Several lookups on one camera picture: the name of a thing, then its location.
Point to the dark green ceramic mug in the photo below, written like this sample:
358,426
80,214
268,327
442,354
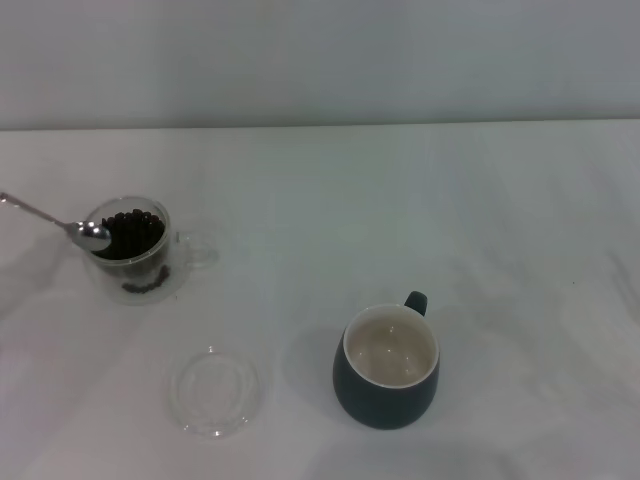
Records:
380,405

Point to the double-walled glass cup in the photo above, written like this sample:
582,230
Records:
192,250

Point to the coffee beans heap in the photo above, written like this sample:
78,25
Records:
135,235

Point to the clear glass saucer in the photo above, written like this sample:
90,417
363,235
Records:
215,390

